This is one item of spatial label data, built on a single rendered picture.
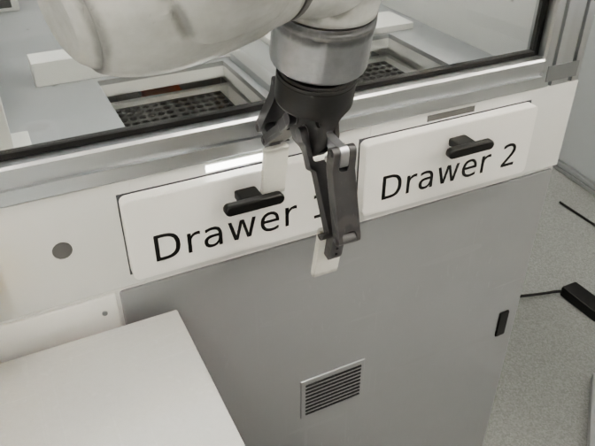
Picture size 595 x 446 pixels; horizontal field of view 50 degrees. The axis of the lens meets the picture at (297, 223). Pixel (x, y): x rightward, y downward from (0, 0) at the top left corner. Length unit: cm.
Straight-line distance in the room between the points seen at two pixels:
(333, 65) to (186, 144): 25
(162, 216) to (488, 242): 58
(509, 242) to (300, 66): 68
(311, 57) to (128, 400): 41
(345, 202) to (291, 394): 53
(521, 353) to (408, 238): 100
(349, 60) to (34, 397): 49
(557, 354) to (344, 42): 153
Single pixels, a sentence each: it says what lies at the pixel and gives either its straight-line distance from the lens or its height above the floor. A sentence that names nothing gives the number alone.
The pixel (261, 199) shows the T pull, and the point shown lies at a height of 91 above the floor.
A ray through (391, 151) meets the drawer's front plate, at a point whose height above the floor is 91.
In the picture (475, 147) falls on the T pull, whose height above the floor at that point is 91.
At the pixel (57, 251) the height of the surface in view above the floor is 88.
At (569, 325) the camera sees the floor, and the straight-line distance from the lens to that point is 207.
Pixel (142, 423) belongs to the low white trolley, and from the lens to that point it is 72.
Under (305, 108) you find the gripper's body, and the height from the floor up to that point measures 107.
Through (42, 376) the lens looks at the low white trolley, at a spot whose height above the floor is 76.
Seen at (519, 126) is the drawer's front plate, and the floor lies 90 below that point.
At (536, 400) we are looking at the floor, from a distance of 182.
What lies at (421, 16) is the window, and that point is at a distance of 85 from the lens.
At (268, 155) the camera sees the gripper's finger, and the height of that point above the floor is 96.
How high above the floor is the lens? 130
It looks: 34 degrees down
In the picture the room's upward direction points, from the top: straight up
